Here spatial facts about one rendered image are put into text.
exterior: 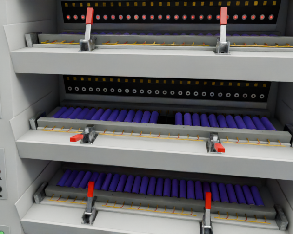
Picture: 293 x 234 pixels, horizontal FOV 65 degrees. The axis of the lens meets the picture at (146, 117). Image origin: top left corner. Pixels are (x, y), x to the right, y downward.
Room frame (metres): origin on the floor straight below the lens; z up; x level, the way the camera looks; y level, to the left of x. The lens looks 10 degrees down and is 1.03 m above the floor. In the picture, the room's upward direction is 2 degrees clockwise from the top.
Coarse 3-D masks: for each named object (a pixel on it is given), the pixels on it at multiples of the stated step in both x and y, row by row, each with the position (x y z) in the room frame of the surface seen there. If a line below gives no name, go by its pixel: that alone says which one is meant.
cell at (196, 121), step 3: (195, 114) 0.57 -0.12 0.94; (198, 114) 0.57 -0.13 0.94; (192, 117) 0.56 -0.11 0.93; (195, 117) 0.55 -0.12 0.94; (198, 117) 0.55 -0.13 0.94; (192, 120) 0.55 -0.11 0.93; (195, 120) 0.54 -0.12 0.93; (198, 120) 0.54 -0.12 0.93; (195, 123) 0.52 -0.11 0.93; (198, 123) 0.52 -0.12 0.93
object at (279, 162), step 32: (96, 96) 0.64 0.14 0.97; (128, 96) 0.63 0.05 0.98; (32, 128) 0.53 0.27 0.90; (288, 128) 0.48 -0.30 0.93; (64, 160) 0.49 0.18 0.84; (96, 160) 0.47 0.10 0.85; (128, 160) 0.46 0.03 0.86; (160, 160) 0.45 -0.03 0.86; (192, 160) 0.44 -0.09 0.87; (224, 160) 0.43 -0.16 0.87; (256, 160) 0.42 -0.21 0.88; (288, 160) 0.42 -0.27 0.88
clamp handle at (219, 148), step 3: (213, 138) 0.45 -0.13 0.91; (216, 138) 0.44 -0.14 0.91; (213, 141) 0.44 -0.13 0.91; (216, 141) 0.44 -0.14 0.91; (216, 144) 0.40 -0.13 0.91; (219, 144) 0.40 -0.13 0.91; (216, 147) 0.39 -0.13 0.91; (219, 147) 0.38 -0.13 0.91; (222, 147) 0.38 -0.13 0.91; (219, 150) 0.38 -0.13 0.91; (222, 150) 0.38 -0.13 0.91
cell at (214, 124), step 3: (210, 117) 0.55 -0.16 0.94; (213, 117) 0.55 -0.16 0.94; (210, 120) 0.54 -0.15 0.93; (213, 120) 0.53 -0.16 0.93; (216, 120) 0.54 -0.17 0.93; (210, 123) 0.53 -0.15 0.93; (213, 123) 0.52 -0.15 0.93; (216, 123) 0.52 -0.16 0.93; (210, 126) 0.53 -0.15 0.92; (213, 126) 0.51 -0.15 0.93; (216, 126) 0.51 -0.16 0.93
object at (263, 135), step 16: (64, 128) 0.53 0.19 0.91; (80, 128) 0.52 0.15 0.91; (96, 128) 0.52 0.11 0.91; (112, 128) 0.51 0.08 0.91; (128, 128) 0.50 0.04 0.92; (144, 128) 0.50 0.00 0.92; (160, 128) 0.49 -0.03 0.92; (176, 128) 0.49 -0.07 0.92; (192, 128) 0.49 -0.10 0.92; (208, 128) 0.49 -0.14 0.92; (224, 128) 0.49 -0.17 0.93; (256, 144) 0.46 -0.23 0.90
